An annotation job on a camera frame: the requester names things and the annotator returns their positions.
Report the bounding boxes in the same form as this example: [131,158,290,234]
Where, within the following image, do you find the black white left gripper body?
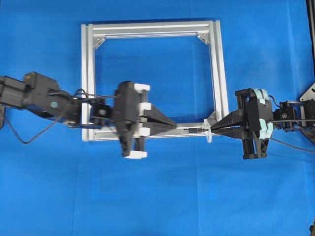
[109,80,151,161]

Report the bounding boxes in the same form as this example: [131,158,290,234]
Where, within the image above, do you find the metal corner bracket stand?
[300,83,315,102]

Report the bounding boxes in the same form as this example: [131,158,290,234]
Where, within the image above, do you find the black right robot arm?
[210,88,315,159]

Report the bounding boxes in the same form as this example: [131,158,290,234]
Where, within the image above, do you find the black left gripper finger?
[145,122,177,136]
[143,103,175,125]

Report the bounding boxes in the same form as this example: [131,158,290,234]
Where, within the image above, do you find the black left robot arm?
[0,72,177,159]

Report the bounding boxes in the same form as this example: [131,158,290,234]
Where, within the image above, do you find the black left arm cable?
[4,88,119,145]

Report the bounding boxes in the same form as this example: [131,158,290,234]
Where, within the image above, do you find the aluminium extrusion frame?
[81,20,229,138]

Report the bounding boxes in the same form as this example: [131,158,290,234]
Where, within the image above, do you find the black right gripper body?
[235,88,274,159]

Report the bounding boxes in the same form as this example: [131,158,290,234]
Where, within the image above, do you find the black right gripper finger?
[211,109,245,129]
[213,127,246,140]

